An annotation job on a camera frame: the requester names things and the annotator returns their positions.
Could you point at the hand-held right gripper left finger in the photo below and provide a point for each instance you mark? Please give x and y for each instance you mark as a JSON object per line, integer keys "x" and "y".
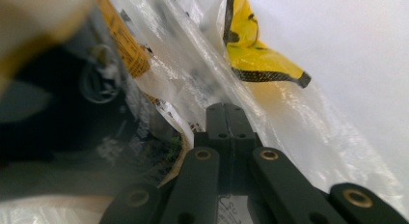
{"x": 218, "y": 127}

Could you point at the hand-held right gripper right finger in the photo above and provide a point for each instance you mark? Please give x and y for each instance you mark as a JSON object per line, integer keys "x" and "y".
{"x": 241, "y": 134}

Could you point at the clear plastic bag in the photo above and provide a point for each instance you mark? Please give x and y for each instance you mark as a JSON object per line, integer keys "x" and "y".
{"x": 193, "y": 63}

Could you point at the orange-edged snack packet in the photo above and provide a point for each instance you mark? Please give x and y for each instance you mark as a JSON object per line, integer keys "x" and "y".
{"x": 128, "y": 47}

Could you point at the white table mat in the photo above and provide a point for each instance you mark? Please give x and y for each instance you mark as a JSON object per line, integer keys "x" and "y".
{"x": 353, "y": 40}

